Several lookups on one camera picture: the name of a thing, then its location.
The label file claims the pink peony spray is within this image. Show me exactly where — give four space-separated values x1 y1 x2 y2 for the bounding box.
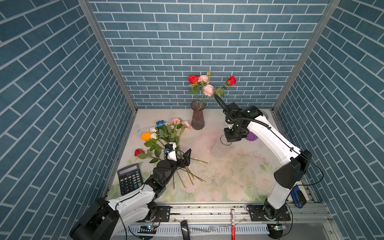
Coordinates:
148 118 204 182
197 71 215 99

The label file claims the dark purple ribbed vase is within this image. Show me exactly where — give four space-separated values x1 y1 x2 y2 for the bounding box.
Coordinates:
191 101 206 130

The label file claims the clear ribbed glass vase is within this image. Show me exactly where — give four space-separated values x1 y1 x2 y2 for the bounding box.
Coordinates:
212 135 235 159

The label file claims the blue rose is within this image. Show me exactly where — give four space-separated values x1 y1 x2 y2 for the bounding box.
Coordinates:
156 121 166 128

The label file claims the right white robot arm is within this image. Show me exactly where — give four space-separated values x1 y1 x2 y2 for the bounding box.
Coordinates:
214 94 312 212

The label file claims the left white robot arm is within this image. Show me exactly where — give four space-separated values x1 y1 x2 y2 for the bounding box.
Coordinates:
70 149 192 240

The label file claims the blue purple gradient vase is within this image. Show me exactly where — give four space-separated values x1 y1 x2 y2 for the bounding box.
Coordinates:
246 132 259 142

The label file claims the black calculator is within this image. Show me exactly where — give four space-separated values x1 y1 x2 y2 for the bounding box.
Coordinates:
117 164 144 196

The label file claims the orange rose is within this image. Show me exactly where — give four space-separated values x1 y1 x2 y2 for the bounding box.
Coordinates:
141 132 152 142

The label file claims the small white flower spray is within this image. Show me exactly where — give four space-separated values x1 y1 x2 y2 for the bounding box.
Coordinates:
150 127 158 140

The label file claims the red marker pen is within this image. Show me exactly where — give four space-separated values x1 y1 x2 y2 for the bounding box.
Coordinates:
230 209 236 240

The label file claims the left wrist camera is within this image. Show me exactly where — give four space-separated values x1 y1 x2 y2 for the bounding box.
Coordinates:
164 142 178 162

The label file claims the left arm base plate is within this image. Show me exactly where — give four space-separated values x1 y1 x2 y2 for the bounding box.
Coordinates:
144 206 171 223

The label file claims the black handle object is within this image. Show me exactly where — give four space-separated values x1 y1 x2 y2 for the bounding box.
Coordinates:
180 220 191 240

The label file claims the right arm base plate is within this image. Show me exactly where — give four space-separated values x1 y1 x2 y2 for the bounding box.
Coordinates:
246 205 292 222

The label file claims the aluminium front rail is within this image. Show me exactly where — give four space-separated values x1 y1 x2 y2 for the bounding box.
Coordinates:
86 203 334 225

